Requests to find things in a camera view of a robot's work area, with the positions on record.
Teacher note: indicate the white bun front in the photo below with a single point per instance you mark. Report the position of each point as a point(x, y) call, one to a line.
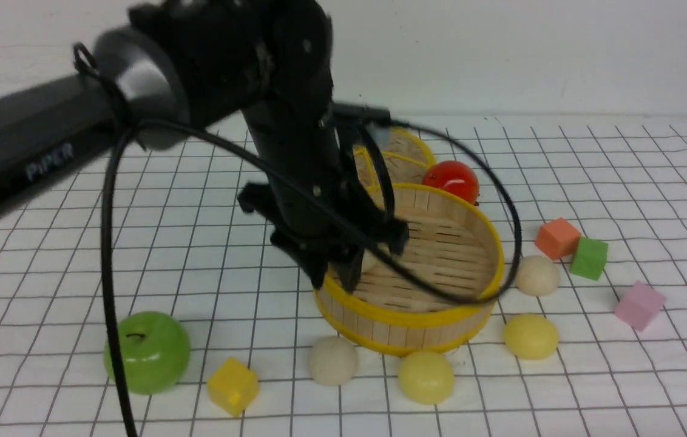
point(333, 361)

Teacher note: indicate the green foam cube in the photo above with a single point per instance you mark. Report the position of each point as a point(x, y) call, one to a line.
point(590, 258)

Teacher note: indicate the bamboo steamer tray yellow rim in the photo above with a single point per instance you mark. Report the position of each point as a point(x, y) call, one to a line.
point(453, 247)

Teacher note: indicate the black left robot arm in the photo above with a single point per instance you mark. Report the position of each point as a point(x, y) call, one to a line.
point(180, 65)

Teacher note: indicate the green apple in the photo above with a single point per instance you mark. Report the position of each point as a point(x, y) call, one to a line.
point(155, 350)

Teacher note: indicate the pink foam cube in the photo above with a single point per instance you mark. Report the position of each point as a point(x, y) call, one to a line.
point(639, 306)

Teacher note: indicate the woven bamboo steamer lid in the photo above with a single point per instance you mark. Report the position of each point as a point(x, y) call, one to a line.
point(406, 156)

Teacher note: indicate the yellow bun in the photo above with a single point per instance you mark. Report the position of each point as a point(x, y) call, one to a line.
point(426, 377)
point(530, 337)

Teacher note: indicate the white bun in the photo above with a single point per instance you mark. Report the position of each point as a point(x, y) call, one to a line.
point(537, 276)
point(369, 262)
point(333, 361)

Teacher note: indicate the yellow bun front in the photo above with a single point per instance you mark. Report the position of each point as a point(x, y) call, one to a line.
point(426, 377)

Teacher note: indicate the yellow foam cube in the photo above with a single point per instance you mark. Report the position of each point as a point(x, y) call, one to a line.
point(233, 387)

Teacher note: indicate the orange foam cube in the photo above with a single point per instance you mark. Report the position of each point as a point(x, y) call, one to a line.
point(557, 238)

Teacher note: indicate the red tomato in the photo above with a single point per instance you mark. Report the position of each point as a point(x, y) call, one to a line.
point(455, 178)

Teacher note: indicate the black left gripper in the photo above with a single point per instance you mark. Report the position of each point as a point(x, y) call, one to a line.
point(321, 213)

